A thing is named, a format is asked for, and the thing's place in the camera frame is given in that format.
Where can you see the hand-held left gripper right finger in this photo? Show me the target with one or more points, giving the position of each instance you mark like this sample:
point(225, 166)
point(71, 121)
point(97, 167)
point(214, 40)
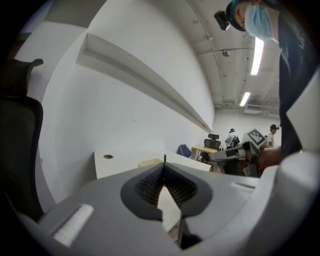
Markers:
point(220, 200)

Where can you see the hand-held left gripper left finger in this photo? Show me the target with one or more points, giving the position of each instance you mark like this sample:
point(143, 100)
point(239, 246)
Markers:
point(100, 220)

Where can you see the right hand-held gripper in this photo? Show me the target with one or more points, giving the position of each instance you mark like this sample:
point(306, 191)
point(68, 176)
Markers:
point(256, 140)

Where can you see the small yellow wooden box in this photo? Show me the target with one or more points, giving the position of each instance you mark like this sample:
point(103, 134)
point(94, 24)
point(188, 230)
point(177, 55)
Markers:
point(150, 163)

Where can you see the person's right forearm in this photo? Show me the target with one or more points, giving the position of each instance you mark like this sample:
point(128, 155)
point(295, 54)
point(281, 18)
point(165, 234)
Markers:
point(271, 157)

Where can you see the black office chair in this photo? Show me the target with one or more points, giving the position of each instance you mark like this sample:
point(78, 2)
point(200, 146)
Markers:
point(212, 143)
point(17, 140)

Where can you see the yellow wooden table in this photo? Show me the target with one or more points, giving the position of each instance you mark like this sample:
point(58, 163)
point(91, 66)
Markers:
point(203, 150)

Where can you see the blue chair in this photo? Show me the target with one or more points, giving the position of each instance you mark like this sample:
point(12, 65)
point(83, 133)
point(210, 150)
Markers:
point(183, 151)

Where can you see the white table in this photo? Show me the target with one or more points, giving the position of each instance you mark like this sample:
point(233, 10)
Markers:
point(120, 165)

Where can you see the ceiling air conditioner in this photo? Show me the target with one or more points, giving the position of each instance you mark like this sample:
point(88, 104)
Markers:
point(261, 110)

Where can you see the short ceiling light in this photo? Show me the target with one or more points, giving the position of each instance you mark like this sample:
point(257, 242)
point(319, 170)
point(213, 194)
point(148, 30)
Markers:
point(245, 99)

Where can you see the long ceiling light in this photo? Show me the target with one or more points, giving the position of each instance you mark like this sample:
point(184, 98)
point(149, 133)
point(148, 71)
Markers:
point(257, 56)

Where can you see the person's dark printed shirt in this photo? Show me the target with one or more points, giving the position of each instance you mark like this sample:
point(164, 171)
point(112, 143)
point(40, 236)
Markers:
point(292, 75)

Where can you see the blue face mask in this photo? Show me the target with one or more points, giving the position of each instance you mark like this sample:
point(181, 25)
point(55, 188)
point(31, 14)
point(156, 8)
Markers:
point(258, 22)

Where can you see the person's head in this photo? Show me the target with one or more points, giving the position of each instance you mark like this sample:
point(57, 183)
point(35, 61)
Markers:
point(241, 17)

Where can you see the black head camera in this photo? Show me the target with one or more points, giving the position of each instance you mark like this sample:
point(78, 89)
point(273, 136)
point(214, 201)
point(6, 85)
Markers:
point(222, 20)

